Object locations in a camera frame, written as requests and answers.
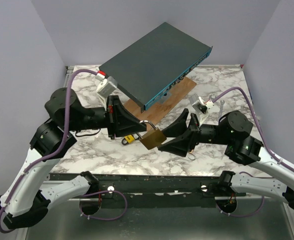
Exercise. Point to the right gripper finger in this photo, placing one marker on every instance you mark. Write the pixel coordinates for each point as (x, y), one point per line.
(178, 127)
(179, 146)

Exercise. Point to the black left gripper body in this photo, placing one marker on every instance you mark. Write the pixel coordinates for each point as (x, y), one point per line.
(110, 120)

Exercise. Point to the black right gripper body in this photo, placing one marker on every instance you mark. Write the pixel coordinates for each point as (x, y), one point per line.
(196, 130)

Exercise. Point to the small brass padlock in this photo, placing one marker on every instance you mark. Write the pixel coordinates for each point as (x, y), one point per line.
(191, 155)

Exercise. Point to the yellow padlock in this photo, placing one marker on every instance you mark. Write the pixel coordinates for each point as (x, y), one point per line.
(129, 139)

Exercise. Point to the large brass padlock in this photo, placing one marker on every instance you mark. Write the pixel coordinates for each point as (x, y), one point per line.
(153, 138)

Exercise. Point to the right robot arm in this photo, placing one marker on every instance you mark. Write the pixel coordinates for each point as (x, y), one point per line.
(233, 131)

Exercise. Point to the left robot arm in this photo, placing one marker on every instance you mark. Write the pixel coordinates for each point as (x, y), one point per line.
(26, 203)

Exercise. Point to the wooden board stand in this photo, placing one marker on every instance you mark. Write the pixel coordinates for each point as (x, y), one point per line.
(165, 104)

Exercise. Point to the small silver wrench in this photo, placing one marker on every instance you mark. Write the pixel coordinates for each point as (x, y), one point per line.
(222, 102)

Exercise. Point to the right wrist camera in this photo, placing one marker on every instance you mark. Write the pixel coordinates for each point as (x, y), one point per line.
(202, 108)

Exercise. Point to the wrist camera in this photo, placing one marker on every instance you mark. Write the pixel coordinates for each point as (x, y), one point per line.
(106, 87)
(202, 108)

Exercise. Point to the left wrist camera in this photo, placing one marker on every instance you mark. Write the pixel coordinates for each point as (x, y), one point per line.
(106, 87)

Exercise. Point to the dark network switch box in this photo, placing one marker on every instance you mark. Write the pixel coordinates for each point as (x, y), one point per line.
(148, 68)

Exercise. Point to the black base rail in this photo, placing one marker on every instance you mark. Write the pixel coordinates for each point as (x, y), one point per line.
(155, 191)

